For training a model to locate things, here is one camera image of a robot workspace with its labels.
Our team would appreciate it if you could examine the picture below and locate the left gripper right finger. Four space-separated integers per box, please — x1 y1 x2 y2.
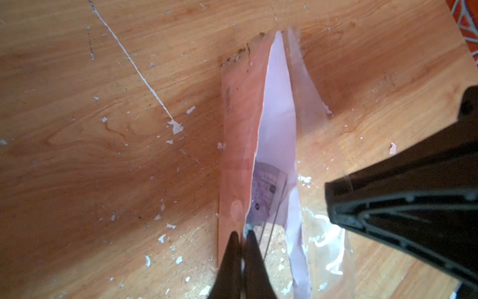
243 230 277 299

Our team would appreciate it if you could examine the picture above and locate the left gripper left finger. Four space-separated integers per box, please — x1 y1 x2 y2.
208 231 242 299

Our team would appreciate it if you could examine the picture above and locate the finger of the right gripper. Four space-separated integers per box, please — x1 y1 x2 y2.
325 86 478 288

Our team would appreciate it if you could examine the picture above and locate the pink ruler set pouch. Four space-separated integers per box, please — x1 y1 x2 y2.
211 27 356 299

